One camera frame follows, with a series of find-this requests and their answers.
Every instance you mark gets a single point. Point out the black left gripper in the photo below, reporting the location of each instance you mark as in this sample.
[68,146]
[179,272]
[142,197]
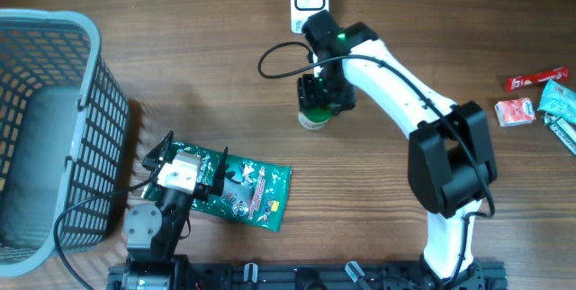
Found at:
[157,157]

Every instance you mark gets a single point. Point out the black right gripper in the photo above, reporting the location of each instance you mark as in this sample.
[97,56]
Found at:
[337,102]

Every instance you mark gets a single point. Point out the green lid peanut butter jar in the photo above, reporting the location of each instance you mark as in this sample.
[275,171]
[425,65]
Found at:
[314,119]

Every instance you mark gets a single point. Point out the green snack bag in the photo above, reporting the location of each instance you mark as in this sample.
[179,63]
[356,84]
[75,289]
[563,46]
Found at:
[254,193]

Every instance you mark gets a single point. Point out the orange tissue pack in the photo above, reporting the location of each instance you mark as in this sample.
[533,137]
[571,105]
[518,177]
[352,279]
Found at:
[515,112]

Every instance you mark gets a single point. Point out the red candy bar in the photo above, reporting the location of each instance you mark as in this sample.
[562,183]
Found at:
[557,74]

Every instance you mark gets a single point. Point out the teal wet wipes pack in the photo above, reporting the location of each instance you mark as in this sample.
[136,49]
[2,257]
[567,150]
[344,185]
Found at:
[558,100]

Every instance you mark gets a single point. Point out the green white small packet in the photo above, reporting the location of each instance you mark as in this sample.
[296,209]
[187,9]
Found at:
[562,130]

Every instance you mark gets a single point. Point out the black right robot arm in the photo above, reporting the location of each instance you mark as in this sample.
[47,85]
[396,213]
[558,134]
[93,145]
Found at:
[451,162]

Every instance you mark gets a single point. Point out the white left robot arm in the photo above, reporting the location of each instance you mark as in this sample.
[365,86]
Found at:
[153,230]

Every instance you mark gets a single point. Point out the grey plastic shopping basket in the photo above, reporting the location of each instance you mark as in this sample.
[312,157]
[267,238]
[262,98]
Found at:
[64,122]

